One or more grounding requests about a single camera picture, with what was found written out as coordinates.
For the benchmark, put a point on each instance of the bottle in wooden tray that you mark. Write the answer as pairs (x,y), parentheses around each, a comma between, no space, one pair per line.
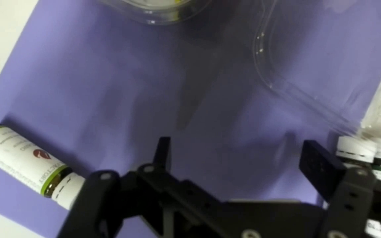
(356,154)

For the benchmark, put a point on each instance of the clear plastic box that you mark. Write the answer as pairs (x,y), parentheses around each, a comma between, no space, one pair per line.
(313,49)

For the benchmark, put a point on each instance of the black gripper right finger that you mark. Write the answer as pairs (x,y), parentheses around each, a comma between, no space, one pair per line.
(324,171)

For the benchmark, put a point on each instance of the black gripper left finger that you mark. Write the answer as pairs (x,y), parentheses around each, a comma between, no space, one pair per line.
(161,157)

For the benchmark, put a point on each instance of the white bottle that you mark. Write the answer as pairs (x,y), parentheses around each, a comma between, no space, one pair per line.
(37,168)

